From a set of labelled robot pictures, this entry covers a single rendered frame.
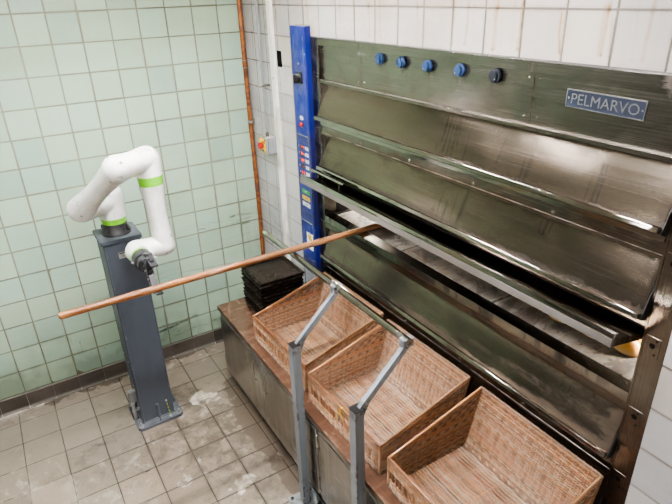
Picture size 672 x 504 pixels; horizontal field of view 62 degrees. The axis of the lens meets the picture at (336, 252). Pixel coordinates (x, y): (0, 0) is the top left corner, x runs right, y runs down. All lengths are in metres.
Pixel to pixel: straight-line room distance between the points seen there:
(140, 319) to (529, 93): 2.30
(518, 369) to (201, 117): 2.40
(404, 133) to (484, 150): 0.44
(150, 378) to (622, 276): 2.57
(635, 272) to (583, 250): 0.17
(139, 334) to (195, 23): 1.81
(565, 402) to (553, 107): 0.99
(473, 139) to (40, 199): 2.43
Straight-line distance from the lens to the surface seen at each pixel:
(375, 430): 2.52
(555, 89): 1.84
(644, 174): 1.72
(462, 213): 2.17
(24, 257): 3.64
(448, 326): 2.43
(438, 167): 2.23
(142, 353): 3.35
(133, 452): 3.50
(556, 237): 1.92
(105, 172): 2.60
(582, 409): 2.10
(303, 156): 3.10
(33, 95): 3.42
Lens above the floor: 2.32
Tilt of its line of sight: 26 degrees down
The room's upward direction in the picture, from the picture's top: 2 degrees counter-clockwise
